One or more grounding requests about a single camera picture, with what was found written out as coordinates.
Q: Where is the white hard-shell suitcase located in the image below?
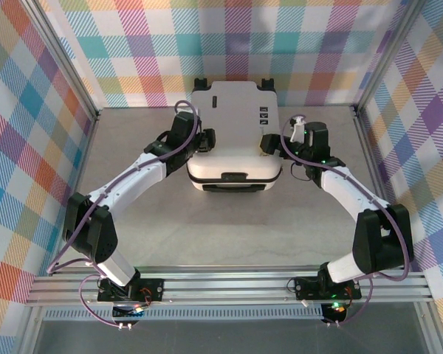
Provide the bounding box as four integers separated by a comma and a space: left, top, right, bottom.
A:
186, 77, 284, 195

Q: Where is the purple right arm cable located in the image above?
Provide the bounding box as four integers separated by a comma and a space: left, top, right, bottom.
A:
280, 116, 411, 327

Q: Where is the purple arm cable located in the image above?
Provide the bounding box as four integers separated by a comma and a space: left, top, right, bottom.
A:
280, 116, 411, 327
47, 100, 202, 329

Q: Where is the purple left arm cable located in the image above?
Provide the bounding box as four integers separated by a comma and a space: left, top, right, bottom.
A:
47, 100, 202, 329

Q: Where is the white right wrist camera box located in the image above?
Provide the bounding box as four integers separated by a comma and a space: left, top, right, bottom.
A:
289, 116, 306, 143

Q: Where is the aluminium table side rail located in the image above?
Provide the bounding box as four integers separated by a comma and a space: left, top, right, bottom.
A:
350, 106, 411, 274
49, 110, 104, 277

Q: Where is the aluminium frame post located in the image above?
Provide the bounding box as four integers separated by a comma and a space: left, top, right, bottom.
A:
20, 0, 103, 122
352, 0, 429, 117

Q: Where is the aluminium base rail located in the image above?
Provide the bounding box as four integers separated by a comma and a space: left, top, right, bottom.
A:
24, 271, 435, 308

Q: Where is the grey slotted cable duct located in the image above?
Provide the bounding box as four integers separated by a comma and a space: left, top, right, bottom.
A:
44, 308, 324, 321

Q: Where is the aluminium front frame leg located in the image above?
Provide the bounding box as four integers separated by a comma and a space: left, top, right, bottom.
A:
16, 308, 45, 354
416, 302, 443, 354

